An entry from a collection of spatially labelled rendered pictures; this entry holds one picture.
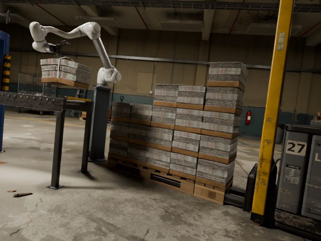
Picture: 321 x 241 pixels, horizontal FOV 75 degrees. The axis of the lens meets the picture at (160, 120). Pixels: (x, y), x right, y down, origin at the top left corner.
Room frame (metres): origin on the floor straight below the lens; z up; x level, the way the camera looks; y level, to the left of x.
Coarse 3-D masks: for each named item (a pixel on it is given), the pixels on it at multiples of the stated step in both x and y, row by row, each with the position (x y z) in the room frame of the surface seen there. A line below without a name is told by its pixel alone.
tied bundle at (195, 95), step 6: (180, 90) 2.14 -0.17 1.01; (186, 90) 2.09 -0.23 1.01; (192, 90) 2.06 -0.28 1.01; (198, 90) 2.03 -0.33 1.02; (204, 90) 1.99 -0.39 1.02; (180, 96) 2.13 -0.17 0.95; (186, 96) 2.09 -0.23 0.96; (192, 96) 2.06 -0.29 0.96; (198, 96) 2.03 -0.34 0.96; (204, 96) 2.00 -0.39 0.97; (180, 102) 2.12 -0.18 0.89; (186, 102) 2.08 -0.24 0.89; (192, 102) 2.05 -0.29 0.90; (198, 102) 2.01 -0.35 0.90; (204, 102) 2.03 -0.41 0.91; (186, 108) 2.08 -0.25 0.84
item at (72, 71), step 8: (64, 64) 2.01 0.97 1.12; (72, 64) 1.99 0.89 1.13; (80, 64) 2.02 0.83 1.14; (64, 72) 2.01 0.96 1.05; (72, 72) 1.99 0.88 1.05; (80, 72) 2.05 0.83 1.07; (88, 72) 2.20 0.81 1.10; (72, 80) 2.00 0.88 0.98; (80, 80) 2.08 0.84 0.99; (88, 80) 2.23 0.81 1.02
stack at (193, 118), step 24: (144, 120) 2.33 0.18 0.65; (168, 120) 2.17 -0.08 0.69; (192, 120) 2.05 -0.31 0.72; (120, 144) 2.48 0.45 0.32; (168, 144) 2.15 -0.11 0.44; (192, 144) 2.03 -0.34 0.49; (144, 168) 2.31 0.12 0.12; (168, 168) 2.14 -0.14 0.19; (192, 168) 2.01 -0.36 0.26; (192, 192) 1.99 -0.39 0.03
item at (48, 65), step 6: (42, 60) 2.04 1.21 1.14; (48, 60) 2.03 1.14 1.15; (54, 60) 2.02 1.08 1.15; (42, 66) 2.04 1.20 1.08; (48, 66) 2.03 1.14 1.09; (54, 66) 2.02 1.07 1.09; (48, 72) 2.04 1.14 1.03; (54, 72) 2.03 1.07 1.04; (54, 84) 2.17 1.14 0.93; (60, 84) 2.18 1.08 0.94
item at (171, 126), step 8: (120, 120) 2.49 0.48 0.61; (128, 120) 2.43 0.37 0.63; (136, 120) 2.37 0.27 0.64; (168, 128) 2.17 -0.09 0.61; (176, 128) 2.12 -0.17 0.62; (184, 128) 2.07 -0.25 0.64; (192, 128) 2.03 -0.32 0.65; (112, 136) 2.54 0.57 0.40; (144, 144) 2.30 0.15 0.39; (152, 144) 2.25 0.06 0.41; (176, 152) 2.10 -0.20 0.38; (184, 152) 2.06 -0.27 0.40; (192, 152) 2.02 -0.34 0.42; (128, 160) 2.40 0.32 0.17; (136, 160) 2.34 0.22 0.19; (152, 168) 2.23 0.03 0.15; (160, 168) 2.18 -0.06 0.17; (184, 176) 2.04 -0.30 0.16; (192, 176) 2.00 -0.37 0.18
